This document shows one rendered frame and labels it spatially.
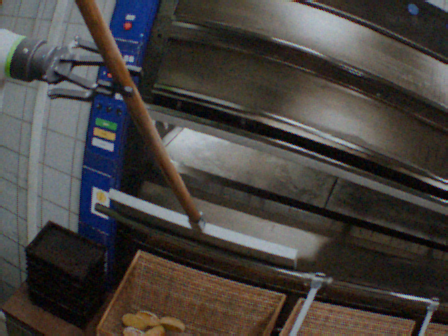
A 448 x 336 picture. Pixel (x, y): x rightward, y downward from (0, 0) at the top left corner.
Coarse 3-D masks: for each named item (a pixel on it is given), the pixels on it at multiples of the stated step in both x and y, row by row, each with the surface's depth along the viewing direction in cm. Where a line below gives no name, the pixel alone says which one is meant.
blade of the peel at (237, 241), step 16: (112, 192) 238; (128, 208) 241; (144, 208) 236; (160, 208) 235; (160, 224) 245; (176, 224) 235; (208, 224) 233; (208, 240) 242; (224, 240) 233; (240, 240) 231; (256, 240) 230; (256, 256) 241; (272, 256) 233; (288, 256) 228
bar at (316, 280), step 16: (96, 208) 253; (112, 208) 253; (128, 224) 251; (144, 224) 250; (176, 240) 248; (192, 240) 247; (224, 256) 245; (240, 256) 244; (272, 272) 243; (288, 272) 241; (304, 272) 241; (352, 288) 237; (368, 288) 236; (304, 304) 238; (432, 304) 229
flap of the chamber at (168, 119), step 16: (192, 112) 271; (208, 112) 276; (192, 128) 259; (208, 128) 258; (256, 128) 271; (240, 144) 256; (256, 144) 255; (304, 144) 268; (288, 160) 253; (304, 160) 252; (352, 160) 266; (352, 176) 249; (384, 176) 257; (384, 192) 247; (400, 192) 245; (432, 192) 256; (432, 208) 242
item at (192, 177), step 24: (144, 168) 286; (192, 168) 286; (216, 192) 281; (240, 192) 279; (264, 192) 281; (288, 216) 277; (312, 216) 274; (336, 216) 275; (384, 240) 269; (408, 240) 266
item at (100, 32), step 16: (80, 0) 101; (96, 16) 109; (96, 32) 113; (112, 48) 122; (112, 64) 127; (128, 80) 136; (128, 96) 141; (144, 112) 151; (144, 128) 157; (160, 144) 168; (160, 160) 175; (176, 176) 188; (176, 192) 197; (192, 208) 213
